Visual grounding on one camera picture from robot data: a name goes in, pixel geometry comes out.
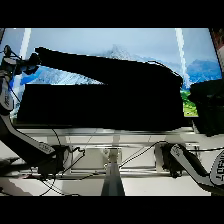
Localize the black garment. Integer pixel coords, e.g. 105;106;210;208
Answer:
16;46;185;132

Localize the silver frame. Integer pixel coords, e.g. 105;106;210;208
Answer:
0;125;224;197

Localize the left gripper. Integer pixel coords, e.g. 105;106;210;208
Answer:
20;52;43;76

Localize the black cable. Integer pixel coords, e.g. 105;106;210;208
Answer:
61;145;87;175
118;140;167;169

